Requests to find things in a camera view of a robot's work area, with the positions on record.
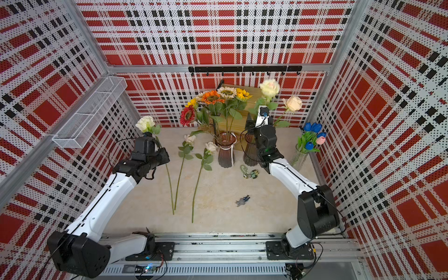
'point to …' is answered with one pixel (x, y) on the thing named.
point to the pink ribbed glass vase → (226, 157)
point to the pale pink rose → (187, 147)
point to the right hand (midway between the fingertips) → (258, 112)
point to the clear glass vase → (298, 157)
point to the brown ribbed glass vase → (250, 156)
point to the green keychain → (254, 174)
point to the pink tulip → (321, 140)
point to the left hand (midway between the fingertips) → (167, 153)
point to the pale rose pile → (206, 160)
